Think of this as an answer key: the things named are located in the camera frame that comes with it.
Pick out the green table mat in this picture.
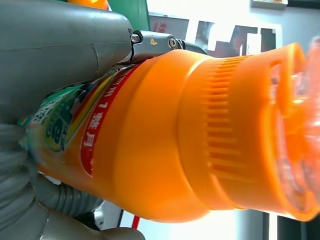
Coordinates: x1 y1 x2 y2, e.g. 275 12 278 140
108 0 151 31

